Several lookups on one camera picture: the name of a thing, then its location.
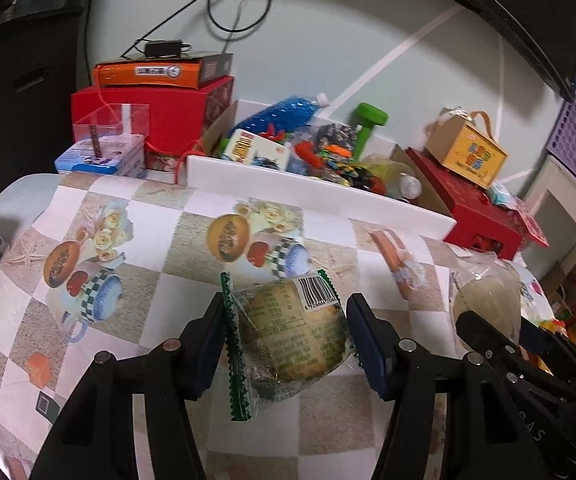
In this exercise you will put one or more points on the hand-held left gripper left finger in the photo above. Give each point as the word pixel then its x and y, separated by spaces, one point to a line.
pixel 213 340

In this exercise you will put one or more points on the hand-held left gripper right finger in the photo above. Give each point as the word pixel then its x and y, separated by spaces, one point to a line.
pixel 368 345

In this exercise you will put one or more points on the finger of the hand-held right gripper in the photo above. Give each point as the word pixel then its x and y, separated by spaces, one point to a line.
pixel 533 400
pixel 563 355

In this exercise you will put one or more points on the clear bun packet green edge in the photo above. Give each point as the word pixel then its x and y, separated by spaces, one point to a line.
pixel 288 340

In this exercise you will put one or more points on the clear round bun packet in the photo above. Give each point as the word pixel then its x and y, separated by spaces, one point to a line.
pixel 488 295

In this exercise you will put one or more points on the red patterned bag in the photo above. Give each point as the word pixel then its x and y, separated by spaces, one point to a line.
pixel 530 225

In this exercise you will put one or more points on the white shelf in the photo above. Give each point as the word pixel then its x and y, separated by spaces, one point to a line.
pixel 558 200

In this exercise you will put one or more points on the red gift box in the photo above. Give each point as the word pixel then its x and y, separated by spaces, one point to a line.
pixel 468 215

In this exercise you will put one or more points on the clear baby bottle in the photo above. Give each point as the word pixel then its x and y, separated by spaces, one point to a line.
pixel 398 180

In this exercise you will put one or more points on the teal mask pack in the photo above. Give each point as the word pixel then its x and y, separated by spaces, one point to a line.
pixel 502 196

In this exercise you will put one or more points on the small black square tag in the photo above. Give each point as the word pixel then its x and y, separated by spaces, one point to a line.
pixel 46 406

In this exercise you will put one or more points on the colourful toy bag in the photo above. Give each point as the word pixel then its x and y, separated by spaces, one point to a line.
pixel 333 155

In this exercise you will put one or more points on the white yellow small box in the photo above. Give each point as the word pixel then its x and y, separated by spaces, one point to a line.
pixel 253 150

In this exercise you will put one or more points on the open cardboard box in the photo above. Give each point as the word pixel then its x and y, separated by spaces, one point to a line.
pixel 220 127

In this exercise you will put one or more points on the blue tin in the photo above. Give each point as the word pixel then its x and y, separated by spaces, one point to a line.
pixel 98 160

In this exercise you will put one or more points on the green dumbbell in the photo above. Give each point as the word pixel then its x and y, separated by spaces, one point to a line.
pixel 368 125

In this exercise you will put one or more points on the large red box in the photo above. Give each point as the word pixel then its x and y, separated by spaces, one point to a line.
pixel 178 110

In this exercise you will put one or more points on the clear plastic box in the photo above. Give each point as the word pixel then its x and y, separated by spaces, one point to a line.
pixel 110 127

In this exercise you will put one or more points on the blue bottle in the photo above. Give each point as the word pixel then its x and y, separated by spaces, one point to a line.
pixel 278 112

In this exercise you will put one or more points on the orange box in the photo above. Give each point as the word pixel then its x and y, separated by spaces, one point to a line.
pixel 143 72

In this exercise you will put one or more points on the black cabinet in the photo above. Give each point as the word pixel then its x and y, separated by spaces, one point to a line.
pixel 28 110

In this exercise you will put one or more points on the black power adapter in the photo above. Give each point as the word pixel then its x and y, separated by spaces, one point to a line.
pixel 163 48

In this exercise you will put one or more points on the black wall monitor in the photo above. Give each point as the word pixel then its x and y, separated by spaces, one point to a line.
pixel 518 10

